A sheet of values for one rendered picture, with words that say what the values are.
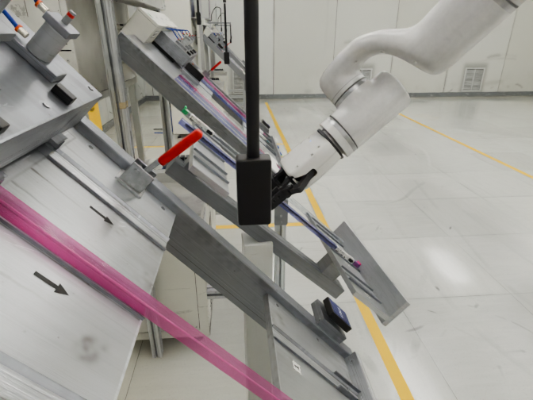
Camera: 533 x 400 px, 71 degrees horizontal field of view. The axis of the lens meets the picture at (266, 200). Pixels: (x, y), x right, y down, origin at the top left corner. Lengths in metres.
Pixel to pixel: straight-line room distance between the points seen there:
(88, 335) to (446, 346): 1.69
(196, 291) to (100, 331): 1.25
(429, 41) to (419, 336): 1.42
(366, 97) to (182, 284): 1.06
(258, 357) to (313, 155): 0.51
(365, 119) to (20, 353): 0.62
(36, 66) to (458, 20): 0.54
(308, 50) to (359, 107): 7.29
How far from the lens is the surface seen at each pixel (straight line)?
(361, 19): 8.24
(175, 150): 0.45
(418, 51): 0.68
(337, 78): 0.74
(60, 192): 0.39
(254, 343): 0.93
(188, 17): 4.80
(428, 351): 1.83
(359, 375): 0.66
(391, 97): 0.74
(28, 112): 0.33
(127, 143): 1.27
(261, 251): 0.78
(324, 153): 0.70
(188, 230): 0.52
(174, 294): 1.56
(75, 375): 0.28
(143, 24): 1.45
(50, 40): 0.40
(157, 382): 1.65
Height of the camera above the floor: 1.21
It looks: 24 degrees down
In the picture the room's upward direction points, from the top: straight up
